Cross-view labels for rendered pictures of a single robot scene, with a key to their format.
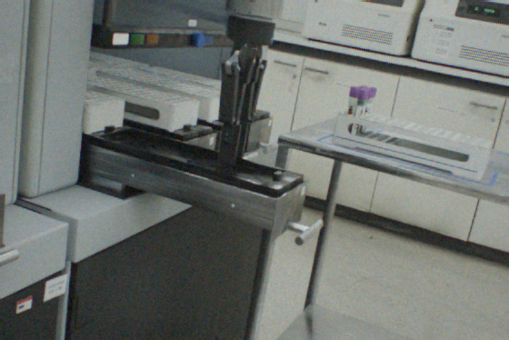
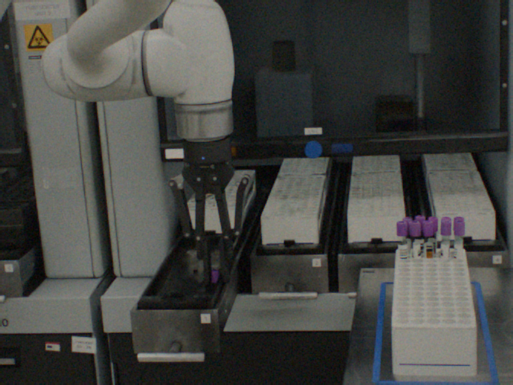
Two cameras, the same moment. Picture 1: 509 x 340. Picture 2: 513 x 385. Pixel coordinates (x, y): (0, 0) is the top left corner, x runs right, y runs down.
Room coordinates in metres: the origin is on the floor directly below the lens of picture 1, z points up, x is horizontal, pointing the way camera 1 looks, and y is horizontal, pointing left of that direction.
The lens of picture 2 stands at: (0.73, -1.43, 1.34)
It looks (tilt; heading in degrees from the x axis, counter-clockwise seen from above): 15 degrees down; 77
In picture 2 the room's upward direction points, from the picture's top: 4 degrees counter-clockwise
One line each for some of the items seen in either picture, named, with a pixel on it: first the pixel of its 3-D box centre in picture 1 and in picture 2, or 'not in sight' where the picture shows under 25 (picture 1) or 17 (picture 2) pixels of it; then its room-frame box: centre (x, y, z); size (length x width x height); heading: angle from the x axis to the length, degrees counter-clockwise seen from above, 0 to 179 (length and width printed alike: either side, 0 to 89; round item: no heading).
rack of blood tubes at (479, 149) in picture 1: (410, 141); (432, 305); (1.23, -0.30, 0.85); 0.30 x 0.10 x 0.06; 67
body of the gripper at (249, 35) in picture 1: (247, 46); (208, 165); (1.00, 0.04, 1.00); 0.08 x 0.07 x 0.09; 159
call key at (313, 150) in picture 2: (198, 40); (313, 150); (1.21, 0.15, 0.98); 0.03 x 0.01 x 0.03; 159
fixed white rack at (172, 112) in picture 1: (121, 102); (295, 210); (1.21, 0.28, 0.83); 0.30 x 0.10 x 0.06; 69
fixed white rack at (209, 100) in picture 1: (162, 96); (376, 208); (1.35, 0.23, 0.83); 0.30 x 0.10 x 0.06; 69
